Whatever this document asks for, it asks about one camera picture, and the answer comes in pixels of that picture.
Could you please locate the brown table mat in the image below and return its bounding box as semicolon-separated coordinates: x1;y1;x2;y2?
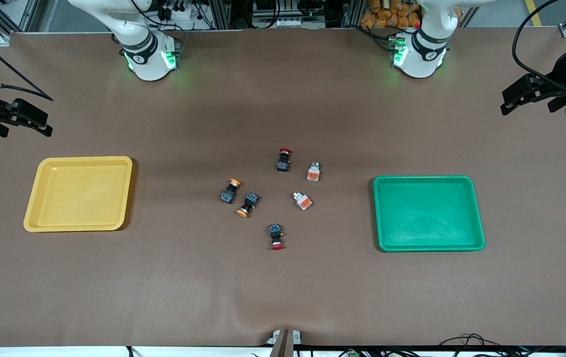
0;27;566;348

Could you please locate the orange bag of items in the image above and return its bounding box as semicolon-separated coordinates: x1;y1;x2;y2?
361;0;421;29

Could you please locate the white terminal strip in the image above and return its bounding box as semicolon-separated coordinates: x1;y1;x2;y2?
253;17;325;29

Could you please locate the yellow plastic tray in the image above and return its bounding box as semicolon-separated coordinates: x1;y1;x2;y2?
23;156;133;233

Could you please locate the aluminium frame post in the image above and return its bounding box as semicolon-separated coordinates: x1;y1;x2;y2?
211;0;231;29
342;0;365;28

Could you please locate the black cable bundle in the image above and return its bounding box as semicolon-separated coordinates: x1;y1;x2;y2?
439;333;566;357

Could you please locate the table edge clamp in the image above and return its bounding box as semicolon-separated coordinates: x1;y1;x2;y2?
265;329;303;357

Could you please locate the yellow push button black block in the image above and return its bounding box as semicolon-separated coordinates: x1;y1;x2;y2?
220;178;242;204
236;192;260;218

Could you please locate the power strip with black plugs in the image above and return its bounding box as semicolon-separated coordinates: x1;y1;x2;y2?
156;0;204;20

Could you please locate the green plastic tray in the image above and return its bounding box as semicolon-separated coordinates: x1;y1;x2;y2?
373;176;486;252

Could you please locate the red mushroom push button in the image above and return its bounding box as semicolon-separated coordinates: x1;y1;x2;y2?
276;147;293;173
268;224;285;250

